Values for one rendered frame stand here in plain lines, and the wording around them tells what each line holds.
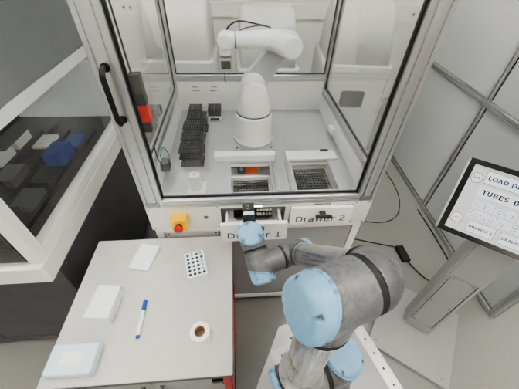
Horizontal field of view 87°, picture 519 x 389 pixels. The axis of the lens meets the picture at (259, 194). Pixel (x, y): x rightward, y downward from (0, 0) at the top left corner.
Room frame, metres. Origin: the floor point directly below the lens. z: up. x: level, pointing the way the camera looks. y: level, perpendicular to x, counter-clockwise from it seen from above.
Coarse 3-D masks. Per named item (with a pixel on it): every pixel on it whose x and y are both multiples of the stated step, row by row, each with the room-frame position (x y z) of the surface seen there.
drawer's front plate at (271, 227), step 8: (224, 224) 0.75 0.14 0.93; (232, 224) 0.75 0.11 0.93; (240, 224) 0.76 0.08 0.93; (264, 224) 0.76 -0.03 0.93; (272, 224) 0.76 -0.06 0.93; (280, 224) 0.77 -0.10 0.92; (224, 232) 0.74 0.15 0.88; (232, 232) 0.75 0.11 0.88; (264, 232) 0.76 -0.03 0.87; (272, 232) 0.76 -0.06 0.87; (280, 232) 0.77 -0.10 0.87; (224, 240) 0.74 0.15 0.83; (232, 240) 0.75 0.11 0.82
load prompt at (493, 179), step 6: (492, 174) 0.85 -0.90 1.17; (498, 174) 0.84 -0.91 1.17; (486, 180) 0.84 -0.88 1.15; (492, 180) 0.83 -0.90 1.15; (498, 180) 0.83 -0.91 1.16; (504, 180) 0.82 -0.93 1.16; (510, 180) 0.82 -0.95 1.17; (516, 180) 0.81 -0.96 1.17; (498, 186) 0.81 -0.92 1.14; (504, 186) 0.80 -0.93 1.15; (510, 186) 0.80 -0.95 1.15; (516, 186) 0.79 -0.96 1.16; (516, 192) 0.78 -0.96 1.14
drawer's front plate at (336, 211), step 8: (296, 208) 0.86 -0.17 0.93; (304, 208) 0.86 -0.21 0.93; (312, 208) 0.86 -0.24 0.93; (320, 208) 0.87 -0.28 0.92; (328, 208) 0.87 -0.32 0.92; (336, 208) 0.87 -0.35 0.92; (344, 208) 0.88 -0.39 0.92; (352, 208) 0.88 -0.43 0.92; (296, 216) 0.86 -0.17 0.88; (304, 216) 0.86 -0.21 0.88; (312, 216) 0.86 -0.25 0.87; (336, 216) 0.87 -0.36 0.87; (344, 216) 0.88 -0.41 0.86; (296, 224) 0.86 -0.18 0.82; (304, 224) 0.86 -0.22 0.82
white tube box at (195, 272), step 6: (192, 252) 0.69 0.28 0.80; (198, 252) 0.69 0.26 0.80; (186, 258) 0.66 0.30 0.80; (192, 258) 0.67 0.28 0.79; (198, 258) 0.67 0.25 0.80; (204, 258) 0.67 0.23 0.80; (186, 264) 0.63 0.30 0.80; (192, 264) 0.64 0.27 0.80; (198, 264) 0.64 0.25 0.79; (204, 264) 0.64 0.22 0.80; (186, 270) 0.60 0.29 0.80; (192, 270) 0.61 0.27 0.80; (198, 270) 0.61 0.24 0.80; (204, 270) 0.61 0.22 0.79; (192, 276) 0.58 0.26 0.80; (198, 276) 0.58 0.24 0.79; (204, 276) 0.59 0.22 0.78
